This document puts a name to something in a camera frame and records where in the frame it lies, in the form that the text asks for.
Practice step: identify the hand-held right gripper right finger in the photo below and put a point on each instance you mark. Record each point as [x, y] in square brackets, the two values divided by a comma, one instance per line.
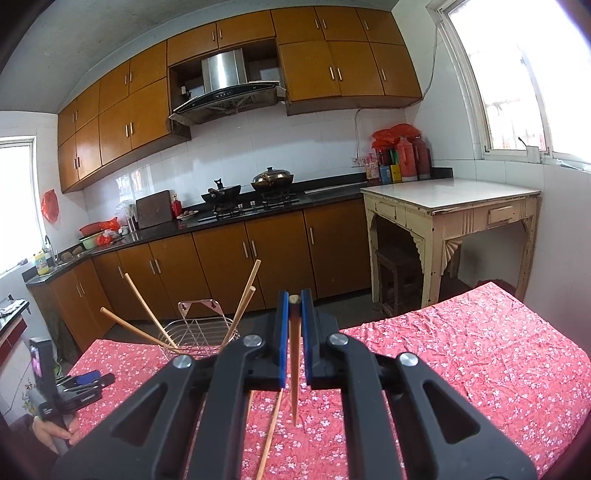
[308, 341]

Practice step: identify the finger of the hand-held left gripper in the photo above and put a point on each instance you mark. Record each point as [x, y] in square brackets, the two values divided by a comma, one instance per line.
[99, 384]
[87, 377]

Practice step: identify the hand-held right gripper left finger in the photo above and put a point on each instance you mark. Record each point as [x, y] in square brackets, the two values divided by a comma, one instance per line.
[280, 341]

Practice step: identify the group of wooden chopsticks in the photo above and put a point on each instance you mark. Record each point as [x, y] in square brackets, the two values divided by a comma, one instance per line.
[270, 431]

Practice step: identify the person's left hand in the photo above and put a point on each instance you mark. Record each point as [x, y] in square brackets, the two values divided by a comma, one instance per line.
[48, 431]

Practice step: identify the red fronted cabinet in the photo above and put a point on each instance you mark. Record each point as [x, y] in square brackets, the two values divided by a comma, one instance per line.
[11, 332]

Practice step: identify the wooden base cabinets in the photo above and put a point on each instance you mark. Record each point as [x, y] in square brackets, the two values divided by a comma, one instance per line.
[217, 258]

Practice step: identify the yellow detergent bottle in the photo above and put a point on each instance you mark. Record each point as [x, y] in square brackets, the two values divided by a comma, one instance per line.
[42, 264]

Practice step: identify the metal faucet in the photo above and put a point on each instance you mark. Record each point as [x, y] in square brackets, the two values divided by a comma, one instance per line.
[55, 254]

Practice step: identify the red floral tablecloth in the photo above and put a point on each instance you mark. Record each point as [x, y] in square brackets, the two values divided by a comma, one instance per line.
[438, 369]

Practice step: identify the green basin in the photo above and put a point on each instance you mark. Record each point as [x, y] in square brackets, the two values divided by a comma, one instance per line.
[87, 241]

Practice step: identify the black gas stove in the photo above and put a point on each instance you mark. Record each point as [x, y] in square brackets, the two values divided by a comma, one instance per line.
[258, 206]

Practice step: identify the red basin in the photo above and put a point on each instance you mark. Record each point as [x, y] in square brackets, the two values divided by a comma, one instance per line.
[90, 228]

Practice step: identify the red plastic bag on counter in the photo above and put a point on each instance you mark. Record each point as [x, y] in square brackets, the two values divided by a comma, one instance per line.
[110, 226]

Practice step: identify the plate of food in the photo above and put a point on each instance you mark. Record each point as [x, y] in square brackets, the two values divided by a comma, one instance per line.
[187, 214]

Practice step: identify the black kitchen countertop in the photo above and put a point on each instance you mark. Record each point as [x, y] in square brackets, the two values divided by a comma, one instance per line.
[152, 233]

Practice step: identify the black wok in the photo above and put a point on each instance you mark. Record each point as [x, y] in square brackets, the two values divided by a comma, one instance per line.
[226, 193]

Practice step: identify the metal utensil cup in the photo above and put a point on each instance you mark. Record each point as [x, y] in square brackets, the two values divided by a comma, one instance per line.
[132, 224]

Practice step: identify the wok with lid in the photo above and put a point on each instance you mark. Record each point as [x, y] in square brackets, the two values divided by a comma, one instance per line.
[272, 177]

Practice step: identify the small red bottle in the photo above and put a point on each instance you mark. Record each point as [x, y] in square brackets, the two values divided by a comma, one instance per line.
[176, 207]

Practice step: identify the white mesh cover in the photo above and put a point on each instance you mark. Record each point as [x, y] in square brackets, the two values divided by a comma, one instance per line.
[124, 210]

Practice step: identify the wooden cutting board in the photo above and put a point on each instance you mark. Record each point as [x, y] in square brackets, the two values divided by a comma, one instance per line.
[153, 210]

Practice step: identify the pink bottle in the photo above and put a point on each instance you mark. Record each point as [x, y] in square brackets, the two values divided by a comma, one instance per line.
[371, 170]

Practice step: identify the small sliding window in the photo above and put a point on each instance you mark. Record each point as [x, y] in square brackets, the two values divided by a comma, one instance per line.
[18, 207]

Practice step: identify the blue box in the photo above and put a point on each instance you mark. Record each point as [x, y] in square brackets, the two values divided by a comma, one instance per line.
[385, 174]

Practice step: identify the yellow box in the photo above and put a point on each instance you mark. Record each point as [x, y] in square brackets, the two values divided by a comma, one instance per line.
[395, 173]

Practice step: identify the cream side table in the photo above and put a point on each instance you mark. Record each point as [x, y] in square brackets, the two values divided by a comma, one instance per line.
[443, 189]

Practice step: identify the dark red thermos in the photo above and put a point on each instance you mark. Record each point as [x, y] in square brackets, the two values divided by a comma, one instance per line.
[424, 159]

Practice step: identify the red plastic bag on thermoses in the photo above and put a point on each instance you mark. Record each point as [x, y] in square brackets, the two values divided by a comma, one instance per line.
[392, 134]

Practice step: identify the steel range hood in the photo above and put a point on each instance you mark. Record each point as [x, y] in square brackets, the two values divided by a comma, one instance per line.
[224, 69]

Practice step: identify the white cup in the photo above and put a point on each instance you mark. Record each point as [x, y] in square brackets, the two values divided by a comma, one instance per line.
[534, 154]

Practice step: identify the large barred window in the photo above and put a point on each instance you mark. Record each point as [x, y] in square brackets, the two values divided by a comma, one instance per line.
[531, 92]

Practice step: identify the red plastic bag on wall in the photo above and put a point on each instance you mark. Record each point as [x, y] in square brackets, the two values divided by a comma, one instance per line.
[50, 207]

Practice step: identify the wooden wall cabinets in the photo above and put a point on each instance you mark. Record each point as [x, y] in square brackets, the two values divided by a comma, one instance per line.
[124, 120]

